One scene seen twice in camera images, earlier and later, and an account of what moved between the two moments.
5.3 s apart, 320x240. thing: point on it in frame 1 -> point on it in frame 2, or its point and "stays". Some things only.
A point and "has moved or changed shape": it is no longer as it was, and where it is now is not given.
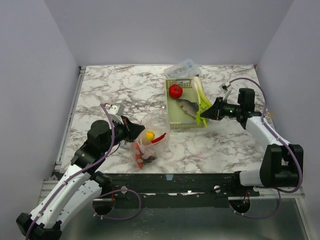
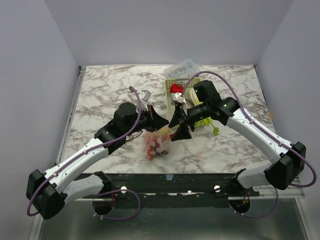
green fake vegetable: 204,101 has moved or changed shape
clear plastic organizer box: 187,69 stays
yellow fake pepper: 150,135 -> 164,131
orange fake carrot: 138,156 -> 149,136
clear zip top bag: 153,139 has moved or changed shape
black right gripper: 218,110 -> 184,119
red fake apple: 175,91 stays
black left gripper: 131,130 -> 155,121
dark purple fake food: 149,159 -> 159,154
